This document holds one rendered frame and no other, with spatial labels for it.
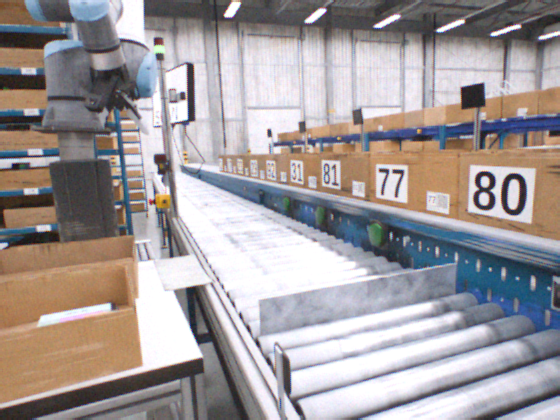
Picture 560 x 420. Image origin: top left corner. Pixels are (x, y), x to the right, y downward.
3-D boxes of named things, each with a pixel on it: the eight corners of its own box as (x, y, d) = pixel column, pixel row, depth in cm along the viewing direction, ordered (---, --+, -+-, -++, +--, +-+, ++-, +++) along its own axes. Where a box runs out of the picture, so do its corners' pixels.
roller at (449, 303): (247, 359, 71) (245, 334, 70) (466, 308, 88) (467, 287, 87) (254, 373, 66) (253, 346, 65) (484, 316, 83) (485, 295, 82)
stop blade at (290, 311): (260, 343, 73) (258, 298, 71) (453, 300, 88) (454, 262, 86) (261, 344, 72) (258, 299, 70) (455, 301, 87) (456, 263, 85)
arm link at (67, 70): (58, 101, 134) (53, 49, 131) (109, 102, 137) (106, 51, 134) (38, 94, 119) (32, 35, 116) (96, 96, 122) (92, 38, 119)
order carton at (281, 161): (266, 182, 240) (264, 154, 238) (308, 178, 250) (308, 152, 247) (288, 187, 204) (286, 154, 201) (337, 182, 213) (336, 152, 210)
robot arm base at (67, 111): (37, 126, 117) (34, 92, 115) (47, 130, 134) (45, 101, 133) (105, 128, 124) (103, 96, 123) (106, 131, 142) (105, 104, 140)
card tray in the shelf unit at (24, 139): (-10, 151, 194) (-13, 131, 192) (10, 152, 222) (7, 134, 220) (79, 148, 207) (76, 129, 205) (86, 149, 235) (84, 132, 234)
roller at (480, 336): (269, 400, 59) (267, 371, 58) (518, 332, 76) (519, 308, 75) (279, 421, 54) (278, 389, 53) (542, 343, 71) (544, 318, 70)
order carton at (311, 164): (288, 187, 204) (286, 154, 201) (337, 182, 214) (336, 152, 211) (320, 193, 167) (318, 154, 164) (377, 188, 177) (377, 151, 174)
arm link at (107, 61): (108, 55, 97) (75, 52, 99) (114, 74, 100) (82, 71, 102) (127, 43, 103) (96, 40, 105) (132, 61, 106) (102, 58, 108)
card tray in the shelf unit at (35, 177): (-4, 190, 198) (-8, 171, 196) (18, 186, 226) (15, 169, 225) (82, 185, 209) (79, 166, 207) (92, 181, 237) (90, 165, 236)
